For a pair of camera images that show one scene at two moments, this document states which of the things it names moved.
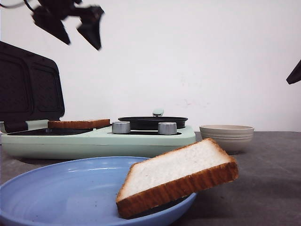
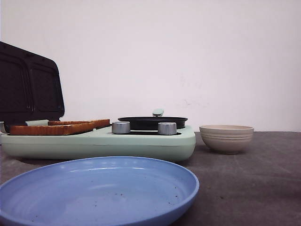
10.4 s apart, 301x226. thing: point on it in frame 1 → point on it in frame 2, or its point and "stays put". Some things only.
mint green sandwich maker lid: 30,88 stays put
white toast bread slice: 78,123 stays put
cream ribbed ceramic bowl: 233,139 stays put
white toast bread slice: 164,179 → 51,130
